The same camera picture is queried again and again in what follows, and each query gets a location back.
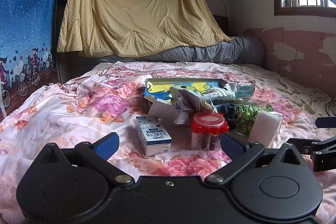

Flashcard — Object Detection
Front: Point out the white quilted baby cloth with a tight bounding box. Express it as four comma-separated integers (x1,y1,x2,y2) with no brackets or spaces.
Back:
202,88,236,101

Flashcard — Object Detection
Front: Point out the grey face mask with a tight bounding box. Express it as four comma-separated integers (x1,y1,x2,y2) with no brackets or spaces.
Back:
170,86,218,125

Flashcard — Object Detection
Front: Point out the clear jar of green stars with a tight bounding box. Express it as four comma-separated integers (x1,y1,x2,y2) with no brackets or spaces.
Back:
232,101,273,136

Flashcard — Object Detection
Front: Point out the red lid tube container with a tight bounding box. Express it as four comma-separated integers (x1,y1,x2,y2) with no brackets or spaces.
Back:
190,113,229,151

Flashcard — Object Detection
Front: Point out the floral pink bed sheet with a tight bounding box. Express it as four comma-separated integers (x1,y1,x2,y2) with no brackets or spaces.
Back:
1,62,335,223

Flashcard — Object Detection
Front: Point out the small blue white milk carton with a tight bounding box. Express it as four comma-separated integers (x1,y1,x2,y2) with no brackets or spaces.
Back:
135,116,172,156

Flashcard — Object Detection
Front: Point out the shallow tray with cartoon print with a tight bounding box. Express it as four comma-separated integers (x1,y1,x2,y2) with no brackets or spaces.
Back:
144,78,255,105

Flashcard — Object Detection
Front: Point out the grey rolled duvet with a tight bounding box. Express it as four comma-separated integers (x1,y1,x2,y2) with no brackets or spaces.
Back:
97,36,265,66

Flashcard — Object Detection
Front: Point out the yellow dotted hanging blanket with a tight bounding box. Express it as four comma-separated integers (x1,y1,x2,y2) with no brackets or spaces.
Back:
57,0,230,57

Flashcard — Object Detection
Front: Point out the blue bicycle print curtain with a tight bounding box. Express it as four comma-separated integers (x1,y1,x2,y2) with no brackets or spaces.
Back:
1,0,58,119

